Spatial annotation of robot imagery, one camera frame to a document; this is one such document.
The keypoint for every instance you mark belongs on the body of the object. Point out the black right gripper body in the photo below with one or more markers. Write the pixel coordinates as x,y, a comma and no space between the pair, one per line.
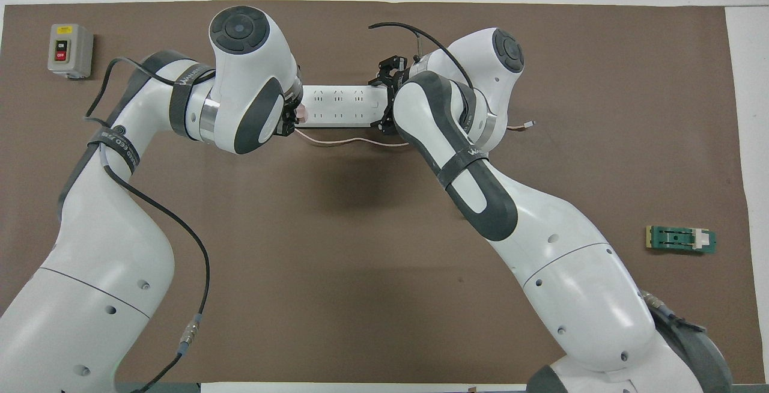
393,68

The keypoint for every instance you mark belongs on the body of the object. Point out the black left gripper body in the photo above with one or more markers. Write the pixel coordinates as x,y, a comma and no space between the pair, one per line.
285,119

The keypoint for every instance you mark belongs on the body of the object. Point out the pink charger adapter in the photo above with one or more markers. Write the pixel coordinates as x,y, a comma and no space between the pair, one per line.
302,115

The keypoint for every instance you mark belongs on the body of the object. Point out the white power strip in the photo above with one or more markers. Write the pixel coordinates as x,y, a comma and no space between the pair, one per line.
342,106

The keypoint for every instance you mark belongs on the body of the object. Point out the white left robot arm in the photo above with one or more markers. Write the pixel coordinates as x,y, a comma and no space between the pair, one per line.
120,249

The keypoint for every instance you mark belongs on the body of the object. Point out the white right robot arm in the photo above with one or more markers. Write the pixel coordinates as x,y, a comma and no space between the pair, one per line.
571,273

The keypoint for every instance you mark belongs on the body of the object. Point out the brown table mat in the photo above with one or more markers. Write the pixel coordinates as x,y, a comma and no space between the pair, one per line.
360,261

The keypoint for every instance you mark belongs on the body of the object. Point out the grey on-off switch box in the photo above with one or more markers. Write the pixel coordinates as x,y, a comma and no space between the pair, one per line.
69,50

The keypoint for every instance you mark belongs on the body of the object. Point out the green knife switch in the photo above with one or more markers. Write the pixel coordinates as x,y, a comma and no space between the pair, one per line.
679,240

